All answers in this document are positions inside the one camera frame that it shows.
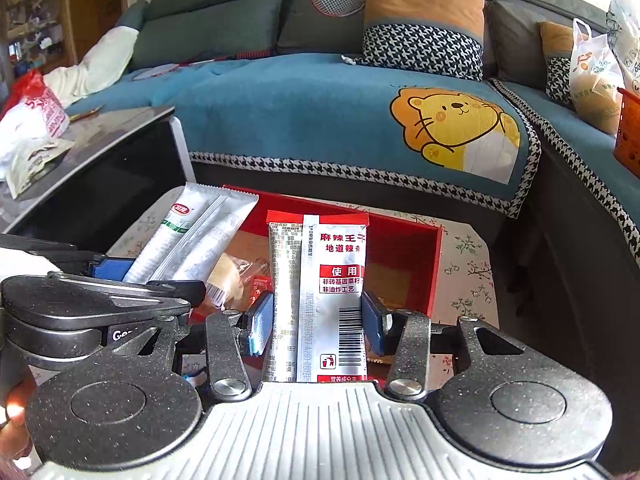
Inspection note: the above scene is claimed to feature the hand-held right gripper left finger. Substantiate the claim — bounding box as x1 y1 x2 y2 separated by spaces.
100 292 276 403

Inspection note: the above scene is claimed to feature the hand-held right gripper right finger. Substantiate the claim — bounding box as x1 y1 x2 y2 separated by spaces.
361 290 538 403

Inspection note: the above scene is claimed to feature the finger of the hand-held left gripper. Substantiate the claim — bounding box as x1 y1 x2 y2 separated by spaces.
47 271 207 311
0 232 137 282

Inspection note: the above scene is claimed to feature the clear round pastry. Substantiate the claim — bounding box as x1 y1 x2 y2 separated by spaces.
202 252 275 316

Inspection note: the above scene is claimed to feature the long white green snack packet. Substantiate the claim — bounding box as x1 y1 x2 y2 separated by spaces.
122 182 260 286

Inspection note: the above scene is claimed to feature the red and silver snack packet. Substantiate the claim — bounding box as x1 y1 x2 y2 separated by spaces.
262 210 371 385

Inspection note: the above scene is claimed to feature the red cardboard box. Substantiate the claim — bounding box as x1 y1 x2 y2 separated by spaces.
200 185 445 391

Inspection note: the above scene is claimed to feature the person's left hand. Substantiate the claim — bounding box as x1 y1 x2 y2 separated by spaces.
0 375 38 471

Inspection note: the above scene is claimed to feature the crumpled beige packet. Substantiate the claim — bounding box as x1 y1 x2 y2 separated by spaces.
7 137 76 198

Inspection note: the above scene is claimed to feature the white bag with red print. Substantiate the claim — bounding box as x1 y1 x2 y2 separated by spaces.
0 85 70 181

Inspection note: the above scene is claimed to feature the red plastic bag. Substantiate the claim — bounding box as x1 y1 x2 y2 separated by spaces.
0 69 46 116

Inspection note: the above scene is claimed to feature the white jacket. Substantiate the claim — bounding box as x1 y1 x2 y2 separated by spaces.
42 27 140 101

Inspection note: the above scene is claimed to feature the blue lion sofa cover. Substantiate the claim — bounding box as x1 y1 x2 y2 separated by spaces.
65 52 543 218

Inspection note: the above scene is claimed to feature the grey green sofa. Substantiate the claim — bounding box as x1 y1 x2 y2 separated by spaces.
115 0 640 411

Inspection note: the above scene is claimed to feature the wooden cabinet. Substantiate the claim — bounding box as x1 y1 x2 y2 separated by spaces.
0 0 126 91

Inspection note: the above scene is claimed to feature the blue houndstooth edged sofa cover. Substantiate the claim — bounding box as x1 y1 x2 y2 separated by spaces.
487 77 640 266

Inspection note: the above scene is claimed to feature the large orange houndstooth cushion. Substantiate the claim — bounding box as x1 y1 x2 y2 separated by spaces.
362 0 488 81

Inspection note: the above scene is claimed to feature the orange plastic basket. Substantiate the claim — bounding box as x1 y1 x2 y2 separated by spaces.
614 87 640 178

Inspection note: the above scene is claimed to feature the white plastic bag with food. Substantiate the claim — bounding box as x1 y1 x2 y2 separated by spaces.
570 18 626 136

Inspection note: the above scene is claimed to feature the small orange houndstooth cushion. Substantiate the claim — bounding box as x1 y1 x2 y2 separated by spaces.
539 21 581 106

